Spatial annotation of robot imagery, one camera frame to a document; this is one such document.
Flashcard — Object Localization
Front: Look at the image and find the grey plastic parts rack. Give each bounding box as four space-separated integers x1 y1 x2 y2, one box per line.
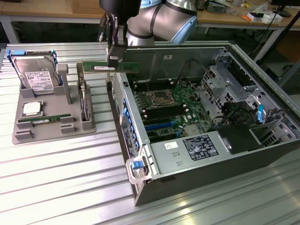
11 63 98 145

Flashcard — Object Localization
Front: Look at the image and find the silver perforated drive cage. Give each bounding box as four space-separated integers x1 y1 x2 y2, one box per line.
200 65 236 113

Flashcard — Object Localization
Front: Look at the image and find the clear handle with blue latch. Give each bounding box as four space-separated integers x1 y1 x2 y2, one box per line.
126 157 153 185

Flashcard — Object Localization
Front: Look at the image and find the silver hard disk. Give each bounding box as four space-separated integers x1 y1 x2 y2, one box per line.
13 55 59 96

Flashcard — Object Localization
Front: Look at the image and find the green RAM stick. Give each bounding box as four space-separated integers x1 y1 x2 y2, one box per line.
18 114 72 124
82 60 141 74

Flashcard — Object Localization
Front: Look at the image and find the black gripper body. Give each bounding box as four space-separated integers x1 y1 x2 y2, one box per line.
99 0 141 24

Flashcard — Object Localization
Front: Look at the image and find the black open PC case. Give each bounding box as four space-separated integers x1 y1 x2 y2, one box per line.
105 41 300 207

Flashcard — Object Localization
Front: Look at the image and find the grey power supply unit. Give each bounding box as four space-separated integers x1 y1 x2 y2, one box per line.
150 130 235 175

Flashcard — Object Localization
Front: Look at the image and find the metal CPU socket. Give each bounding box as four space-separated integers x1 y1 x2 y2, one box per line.
150 90 176 106

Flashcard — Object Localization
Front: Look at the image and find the wooden workbench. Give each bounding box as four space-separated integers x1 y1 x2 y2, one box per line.
196 0 300 61
0 0 104 44

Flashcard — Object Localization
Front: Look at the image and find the silver chipset heatsink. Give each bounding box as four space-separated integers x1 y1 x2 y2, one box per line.
184 125 201 138

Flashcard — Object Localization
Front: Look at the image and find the small white box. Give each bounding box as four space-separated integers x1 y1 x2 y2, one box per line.
260 13 285 24

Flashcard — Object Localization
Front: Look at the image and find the blue plastic bay latch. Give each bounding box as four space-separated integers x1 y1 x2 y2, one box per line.
256 105 266 122

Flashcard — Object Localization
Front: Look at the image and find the black tripod pole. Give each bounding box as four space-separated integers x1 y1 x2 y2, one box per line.
254 9 300 64

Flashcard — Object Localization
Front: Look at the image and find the blue expansion slot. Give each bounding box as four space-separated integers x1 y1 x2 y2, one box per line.
144 121 173 132

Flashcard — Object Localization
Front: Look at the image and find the black graphics card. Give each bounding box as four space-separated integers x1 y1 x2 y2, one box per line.
76 60 92 122

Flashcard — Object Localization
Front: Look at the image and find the small orange box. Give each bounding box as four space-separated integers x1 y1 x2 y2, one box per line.
242 13 258 23

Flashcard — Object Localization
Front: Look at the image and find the CPU chip with silver lid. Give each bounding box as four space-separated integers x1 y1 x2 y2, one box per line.
21 102 44 116

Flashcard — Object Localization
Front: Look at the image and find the black monitor stand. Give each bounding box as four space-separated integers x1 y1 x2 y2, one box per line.
270 0 293 17

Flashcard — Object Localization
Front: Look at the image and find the green motherboard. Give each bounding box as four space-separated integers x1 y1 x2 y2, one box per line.
132 79 213 144

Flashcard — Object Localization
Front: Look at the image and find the blue plastic disk bracket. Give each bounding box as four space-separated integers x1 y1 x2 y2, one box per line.
6 48 64 87

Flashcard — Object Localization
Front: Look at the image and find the black cable with connector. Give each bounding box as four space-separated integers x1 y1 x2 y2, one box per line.
98 13 107 43

